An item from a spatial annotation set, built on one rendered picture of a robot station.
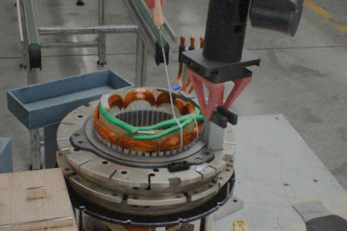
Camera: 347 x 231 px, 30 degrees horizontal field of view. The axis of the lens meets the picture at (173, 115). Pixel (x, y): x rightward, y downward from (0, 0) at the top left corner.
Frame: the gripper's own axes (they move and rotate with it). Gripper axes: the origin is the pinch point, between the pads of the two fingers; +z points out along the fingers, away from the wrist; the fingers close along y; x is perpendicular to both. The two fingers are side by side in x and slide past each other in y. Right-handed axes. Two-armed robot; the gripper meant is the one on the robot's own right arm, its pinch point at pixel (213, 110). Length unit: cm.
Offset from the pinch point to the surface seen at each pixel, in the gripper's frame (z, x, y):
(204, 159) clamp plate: 11.7, 4.2, 3.1
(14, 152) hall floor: 124, 192, 49
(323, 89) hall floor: 118, 169, 242
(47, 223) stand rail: 15.2, 4.6, -25.1
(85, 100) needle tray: 16.7, 40.1, 0.7
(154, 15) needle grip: -9.6, 16.7, -0.6
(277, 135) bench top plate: 43, 44, 65
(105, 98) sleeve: 6.6, 21.7, -5.9
